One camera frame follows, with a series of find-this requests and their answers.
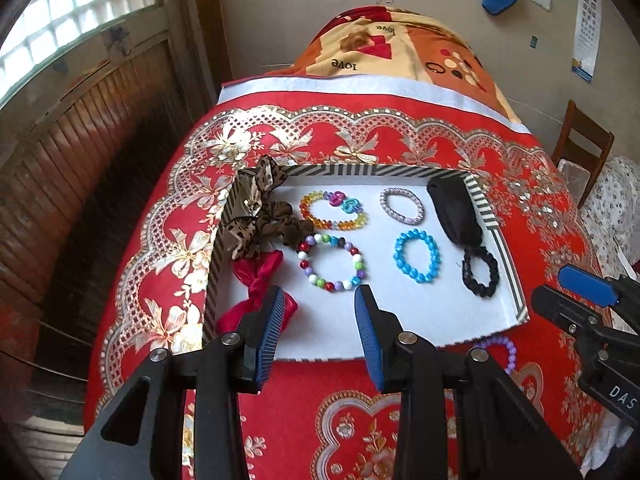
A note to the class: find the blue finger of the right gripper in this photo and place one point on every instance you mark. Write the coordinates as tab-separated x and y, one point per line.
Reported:
567	314
588	286

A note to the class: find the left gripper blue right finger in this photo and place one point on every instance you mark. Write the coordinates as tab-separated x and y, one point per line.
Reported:
378	330

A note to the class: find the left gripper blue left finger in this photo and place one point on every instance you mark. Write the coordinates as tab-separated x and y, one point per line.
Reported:
261	331

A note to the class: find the red satin bow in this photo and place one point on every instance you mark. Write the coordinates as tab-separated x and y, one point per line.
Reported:
256	275

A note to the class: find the white floral fabric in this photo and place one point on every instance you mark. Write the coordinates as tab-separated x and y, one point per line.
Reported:
610	215

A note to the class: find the white striped-edge tray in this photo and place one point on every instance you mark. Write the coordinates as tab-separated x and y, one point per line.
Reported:
442	311

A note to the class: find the red gold floral tablecloth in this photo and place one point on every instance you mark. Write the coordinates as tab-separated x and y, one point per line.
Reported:
322	420

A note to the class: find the leopard print bow scrunchie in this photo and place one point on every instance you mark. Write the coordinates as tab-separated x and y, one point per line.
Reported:
267	219

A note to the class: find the black fabric pouch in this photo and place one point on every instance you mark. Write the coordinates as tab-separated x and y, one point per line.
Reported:
455	211

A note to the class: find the wooden chair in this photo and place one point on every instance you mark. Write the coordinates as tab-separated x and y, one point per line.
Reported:
581	152

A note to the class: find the orange love print blanket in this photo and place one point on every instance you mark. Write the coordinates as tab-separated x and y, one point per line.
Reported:
384	41

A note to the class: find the window with frosted glass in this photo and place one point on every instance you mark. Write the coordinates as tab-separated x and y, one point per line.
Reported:
47	27

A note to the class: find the wall calendar poster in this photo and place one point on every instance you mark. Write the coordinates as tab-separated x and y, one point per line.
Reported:
586	38

